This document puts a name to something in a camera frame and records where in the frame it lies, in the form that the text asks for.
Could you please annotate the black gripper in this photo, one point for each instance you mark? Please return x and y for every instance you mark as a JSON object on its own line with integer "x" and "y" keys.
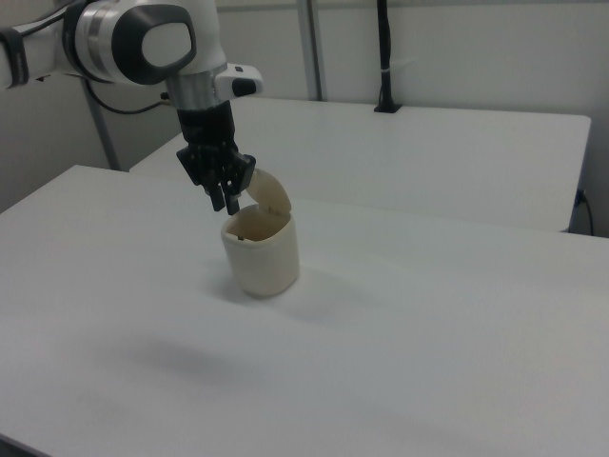
{"x": 209, "y": 138}

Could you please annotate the beige trash bin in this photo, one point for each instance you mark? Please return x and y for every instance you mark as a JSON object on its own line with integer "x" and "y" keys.
{"x": 261, "y": 252}

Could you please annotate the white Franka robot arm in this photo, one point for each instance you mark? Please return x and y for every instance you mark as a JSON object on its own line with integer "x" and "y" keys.
{"x": 119, "y": 43}

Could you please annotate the white table behind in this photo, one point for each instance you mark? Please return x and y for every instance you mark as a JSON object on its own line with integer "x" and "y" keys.
{"x": 428, "y": 157}

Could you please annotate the black pole with clamp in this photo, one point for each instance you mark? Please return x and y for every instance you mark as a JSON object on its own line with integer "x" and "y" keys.
{"x": 386, "y": 57}

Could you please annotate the grey metal frame post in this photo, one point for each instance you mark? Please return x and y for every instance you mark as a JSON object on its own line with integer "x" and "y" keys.
{"x": 102, "y": 128}
{"x": 315, "y": 47}

